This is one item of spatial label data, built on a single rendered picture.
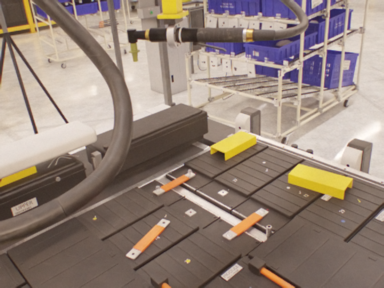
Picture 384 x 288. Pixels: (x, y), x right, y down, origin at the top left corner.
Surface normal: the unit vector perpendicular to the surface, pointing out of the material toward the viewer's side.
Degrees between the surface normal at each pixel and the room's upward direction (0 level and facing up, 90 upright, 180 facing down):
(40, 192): 90
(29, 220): 44
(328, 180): 0
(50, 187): 90
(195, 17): 90
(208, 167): 0
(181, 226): 0
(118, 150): 37
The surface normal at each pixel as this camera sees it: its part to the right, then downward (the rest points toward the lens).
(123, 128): 0.26, -0.53
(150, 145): 0.67, 0.28
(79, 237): -0.07, -0.90
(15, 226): 0.14, -0.36
